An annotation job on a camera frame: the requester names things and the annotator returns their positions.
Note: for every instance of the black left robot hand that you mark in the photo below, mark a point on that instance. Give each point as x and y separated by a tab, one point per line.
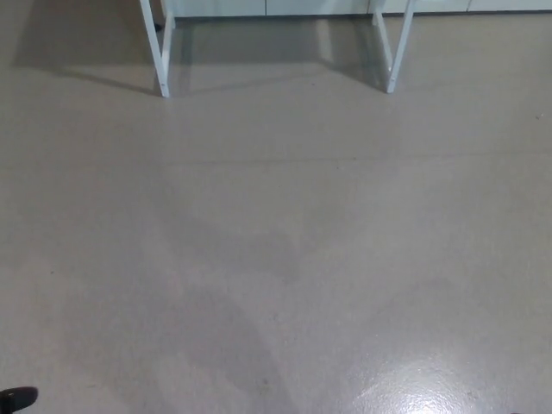
17	397

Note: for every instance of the white desk leg frame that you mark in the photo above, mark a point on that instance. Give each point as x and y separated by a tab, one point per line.
394	64
165	64

